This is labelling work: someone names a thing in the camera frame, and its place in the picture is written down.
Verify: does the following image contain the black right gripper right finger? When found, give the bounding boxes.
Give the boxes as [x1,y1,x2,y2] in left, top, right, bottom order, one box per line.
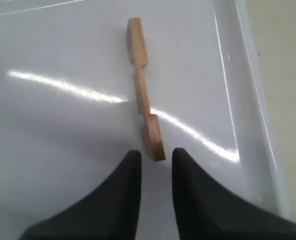
[172,148,296,240]

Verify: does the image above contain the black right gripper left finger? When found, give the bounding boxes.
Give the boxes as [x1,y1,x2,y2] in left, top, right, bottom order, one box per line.
[20,150,141,240]

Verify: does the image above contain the wooden piece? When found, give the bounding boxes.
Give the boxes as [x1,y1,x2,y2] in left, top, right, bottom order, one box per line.
[126,17,166,162]

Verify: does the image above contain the white plastic tray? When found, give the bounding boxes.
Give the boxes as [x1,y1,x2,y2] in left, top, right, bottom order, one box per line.
[0,0,290,240]

